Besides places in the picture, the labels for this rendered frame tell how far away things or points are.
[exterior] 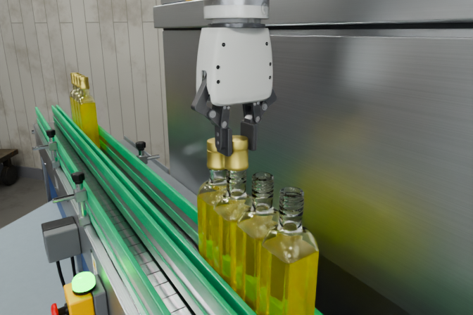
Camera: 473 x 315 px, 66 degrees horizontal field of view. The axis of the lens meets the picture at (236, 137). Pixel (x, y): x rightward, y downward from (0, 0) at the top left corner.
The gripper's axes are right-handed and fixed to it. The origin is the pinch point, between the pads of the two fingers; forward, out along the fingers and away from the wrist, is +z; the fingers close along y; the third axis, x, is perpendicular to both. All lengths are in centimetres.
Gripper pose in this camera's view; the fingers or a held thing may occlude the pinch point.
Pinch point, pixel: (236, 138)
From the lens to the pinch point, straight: 51.5
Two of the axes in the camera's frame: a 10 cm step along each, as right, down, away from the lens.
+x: 5.6, 2.3, -8.0
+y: -8.3, 1.6, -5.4
